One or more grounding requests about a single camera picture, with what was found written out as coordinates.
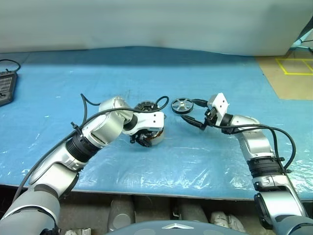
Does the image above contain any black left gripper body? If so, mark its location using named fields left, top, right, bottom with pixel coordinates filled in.
left=129, top=129, right=147, bottom=144

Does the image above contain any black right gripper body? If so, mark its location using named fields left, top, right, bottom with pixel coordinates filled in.
left=204, top=107, right=219, bottom=128

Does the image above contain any motor housing with copper windings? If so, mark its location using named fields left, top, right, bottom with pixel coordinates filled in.
left=136, top=114, right=167, bottom=148

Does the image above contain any silver spoked rotor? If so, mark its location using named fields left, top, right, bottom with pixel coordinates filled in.
left=171, top=97, right=194, bottom=115

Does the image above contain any grey rounded cylinder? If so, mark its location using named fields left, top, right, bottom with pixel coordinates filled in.
left=178, top=203, right=208, bottom=223
left=108, top=197, right=135, bottom=232

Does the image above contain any blue plastic table mat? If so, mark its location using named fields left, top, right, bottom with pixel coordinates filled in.
left=0, top=46, right=313, bottom=201

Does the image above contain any grey robot torso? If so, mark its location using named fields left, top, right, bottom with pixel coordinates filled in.
left=105, top=219, right=235, bottom=235

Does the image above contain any white shoe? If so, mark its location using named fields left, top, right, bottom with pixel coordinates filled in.
left=227, top=214, right=246, bottom=233
left=210, top=211, right=230, bottom=231

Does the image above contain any black handheld device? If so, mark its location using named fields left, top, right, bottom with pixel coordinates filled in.
left=0, top=70, right=19, bottom=107

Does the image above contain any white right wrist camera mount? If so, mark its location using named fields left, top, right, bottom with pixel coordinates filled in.
left=207, top=93, right=231, bottom=126

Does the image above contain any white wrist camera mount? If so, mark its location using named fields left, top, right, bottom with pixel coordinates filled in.
left=207, top=93, right=231, bottom=126
left=134, top=111, right=165, bottom=130

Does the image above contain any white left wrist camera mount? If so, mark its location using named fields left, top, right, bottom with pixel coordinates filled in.
left=134, top=111, right=165, bottom=130

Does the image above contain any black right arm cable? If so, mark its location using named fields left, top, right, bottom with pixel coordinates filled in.
left=212, top=123, right=297, bottom=173

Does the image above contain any teal metal frame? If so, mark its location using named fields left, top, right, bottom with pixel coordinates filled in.
left=290, top=17, right=313, bottom=53

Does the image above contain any black device cable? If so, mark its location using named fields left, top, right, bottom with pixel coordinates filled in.
left=0, top=59, right=22, bottom=74

